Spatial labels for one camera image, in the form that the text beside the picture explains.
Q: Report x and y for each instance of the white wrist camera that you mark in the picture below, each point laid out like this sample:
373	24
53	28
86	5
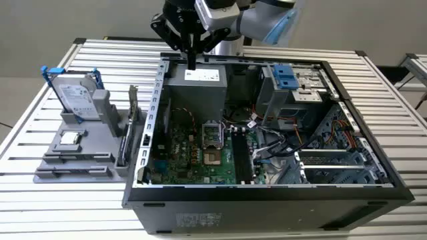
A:
217	15

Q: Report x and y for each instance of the grey power supply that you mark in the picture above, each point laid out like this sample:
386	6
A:
197	100

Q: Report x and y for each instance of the grey parts rack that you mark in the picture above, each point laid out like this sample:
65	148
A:
97	140

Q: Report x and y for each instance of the hard disk in blue carrier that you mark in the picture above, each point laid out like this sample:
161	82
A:
75	95

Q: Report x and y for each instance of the silver CPU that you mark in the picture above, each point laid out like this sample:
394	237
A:
70	138

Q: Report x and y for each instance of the graphics card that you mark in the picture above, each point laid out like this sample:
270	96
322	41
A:
125	147

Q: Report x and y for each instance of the black open PC case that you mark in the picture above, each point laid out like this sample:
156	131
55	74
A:
234	212

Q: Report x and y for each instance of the metal slat side table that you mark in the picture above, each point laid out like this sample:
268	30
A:
416	61

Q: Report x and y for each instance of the CPU socket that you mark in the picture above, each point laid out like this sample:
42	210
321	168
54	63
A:
213	157

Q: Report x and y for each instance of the green motherboard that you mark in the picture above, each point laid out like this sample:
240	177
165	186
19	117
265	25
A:
214	175

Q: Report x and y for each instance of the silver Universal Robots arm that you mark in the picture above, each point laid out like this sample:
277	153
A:
254	22

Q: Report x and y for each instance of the black RAM slot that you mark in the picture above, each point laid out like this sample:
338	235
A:
241	155
246	155
237	155

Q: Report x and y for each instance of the blue plastic bay latch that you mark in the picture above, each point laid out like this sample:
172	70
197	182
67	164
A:
284	77

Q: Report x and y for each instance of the dark RAM stick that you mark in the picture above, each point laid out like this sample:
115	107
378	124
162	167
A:
78	157
75	172

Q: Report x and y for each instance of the perforated metal disk bay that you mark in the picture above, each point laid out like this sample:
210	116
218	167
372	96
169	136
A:
334	167

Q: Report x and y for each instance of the socket locking lever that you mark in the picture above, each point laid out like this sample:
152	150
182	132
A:
222	136

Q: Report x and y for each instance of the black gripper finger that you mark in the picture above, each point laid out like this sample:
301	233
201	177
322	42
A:
169	35
210	41

